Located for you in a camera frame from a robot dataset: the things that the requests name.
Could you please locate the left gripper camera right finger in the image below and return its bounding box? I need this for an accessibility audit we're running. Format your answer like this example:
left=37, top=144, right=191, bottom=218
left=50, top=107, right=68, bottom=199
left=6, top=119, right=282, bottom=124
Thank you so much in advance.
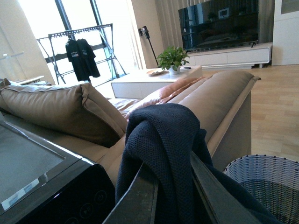
left=191, top=152, right=259, bottom=224

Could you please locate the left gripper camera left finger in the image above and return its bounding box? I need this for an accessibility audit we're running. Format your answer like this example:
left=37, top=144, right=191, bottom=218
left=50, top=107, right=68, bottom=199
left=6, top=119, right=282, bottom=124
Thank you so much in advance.
left=103, top=163, right=159, bottom=224

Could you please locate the dark navy knitted garment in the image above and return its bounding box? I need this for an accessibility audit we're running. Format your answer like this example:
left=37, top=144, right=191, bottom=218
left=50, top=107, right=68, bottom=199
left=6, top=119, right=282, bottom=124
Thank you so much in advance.
left=116, top=103, right=278, bottom=224

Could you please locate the grey front-load washing machine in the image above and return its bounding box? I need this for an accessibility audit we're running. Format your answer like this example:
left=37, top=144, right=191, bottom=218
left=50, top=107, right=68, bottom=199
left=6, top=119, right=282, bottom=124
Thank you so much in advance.
left=0, top=117, right=115, bottom=224

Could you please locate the black clothes drying rack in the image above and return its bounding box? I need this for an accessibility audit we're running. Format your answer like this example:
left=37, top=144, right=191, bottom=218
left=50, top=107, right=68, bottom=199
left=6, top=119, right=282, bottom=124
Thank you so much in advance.
left=37, top=23, right=127, bottom=84

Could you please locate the white woven laundry basket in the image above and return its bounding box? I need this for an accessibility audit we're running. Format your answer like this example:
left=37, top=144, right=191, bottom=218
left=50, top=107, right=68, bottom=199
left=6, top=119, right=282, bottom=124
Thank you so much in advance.
left=224, top=154, right=299, bottom=224

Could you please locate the beige leather sofa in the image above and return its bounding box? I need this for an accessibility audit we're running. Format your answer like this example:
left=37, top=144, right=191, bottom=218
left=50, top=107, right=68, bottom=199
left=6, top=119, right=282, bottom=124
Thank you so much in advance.
left=0, top=70, right=258, bottom=183

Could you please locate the beige sofa back cushion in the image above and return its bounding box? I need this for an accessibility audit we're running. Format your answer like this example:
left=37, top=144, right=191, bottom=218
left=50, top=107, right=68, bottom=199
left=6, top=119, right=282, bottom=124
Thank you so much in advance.
left=0, top=83, right=127, bottom=147

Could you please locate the orange-brown throw pillow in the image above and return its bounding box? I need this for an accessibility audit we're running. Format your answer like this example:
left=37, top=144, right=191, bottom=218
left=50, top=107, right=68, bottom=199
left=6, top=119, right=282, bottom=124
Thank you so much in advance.
left=125, top=77, right=206, bottom=119

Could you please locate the white coffee table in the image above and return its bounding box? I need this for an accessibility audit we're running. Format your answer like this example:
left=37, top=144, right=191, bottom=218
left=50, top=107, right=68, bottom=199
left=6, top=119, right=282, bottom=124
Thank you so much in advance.
left=111, top=65, right=203, bottom=99

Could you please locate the round wooden plate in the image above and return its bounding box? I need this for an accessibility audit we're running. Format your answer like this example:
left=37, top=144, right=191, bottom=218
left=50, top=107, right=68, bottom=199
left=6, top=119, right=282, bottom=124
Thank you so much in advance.
left=147, top=68, right=165, bottom=77

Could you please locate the green potted plant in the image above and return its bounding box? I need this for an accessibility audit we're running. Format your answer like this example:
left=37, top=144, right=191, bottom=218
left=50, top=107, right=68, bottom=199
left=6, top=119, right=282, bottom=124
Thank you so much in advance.
left=157, top=46, right=189, bottom=75

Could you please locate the white tv cabinet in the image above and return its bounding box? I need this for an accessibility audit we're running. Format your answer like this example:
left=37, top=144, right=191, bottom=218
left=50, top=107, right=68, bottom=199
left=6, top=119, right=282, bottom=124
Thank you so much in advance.
left=188, top=42, right=272, bottom=70

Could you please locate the wooden side table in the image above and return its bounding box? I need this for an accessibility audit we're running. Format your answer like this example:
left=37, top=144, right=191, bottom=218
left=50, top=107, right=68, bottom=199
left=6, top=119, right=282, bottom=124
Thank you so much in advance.
left=15, top=76, right=44, bottom=85

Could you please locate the black t-shirt on hanger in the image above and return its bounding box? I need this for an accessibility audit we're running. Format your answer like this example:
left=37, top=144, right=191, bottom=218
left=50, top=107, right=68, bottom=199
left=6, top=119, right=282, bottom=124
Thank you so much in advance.
left=65, top=39, right=100, bottom=82

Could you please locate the white tall cabinet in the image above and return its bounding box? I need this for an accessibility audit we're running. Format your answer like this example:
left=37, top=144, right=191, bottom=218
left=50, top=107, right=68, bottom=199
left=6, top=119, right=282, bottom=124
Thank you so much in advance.
left=272, top=0, right=299, bottom=65

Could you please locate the large black television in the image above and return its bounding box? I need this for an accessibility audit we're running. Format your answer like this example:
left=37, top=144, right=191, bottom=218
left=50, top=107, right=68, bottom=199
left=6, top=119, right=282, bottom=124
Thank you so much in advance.
left=178, top=0, right=259, bottom=51

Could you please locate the white floor lamp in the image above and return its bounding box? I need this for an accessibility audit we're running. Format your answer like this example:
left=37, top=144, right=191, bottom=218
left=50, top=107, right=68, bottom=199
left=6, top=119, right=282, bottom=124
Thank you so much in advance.
left=0, top=51, right=24, bottom=82

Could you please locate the black cordless stick vacuum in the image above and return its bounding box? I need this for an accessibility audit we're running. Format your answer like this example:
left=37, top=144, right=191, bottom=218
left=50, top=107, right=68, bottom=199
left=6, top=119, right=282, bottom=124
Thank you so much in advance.
left=138, top=26, right=160, bottom=69

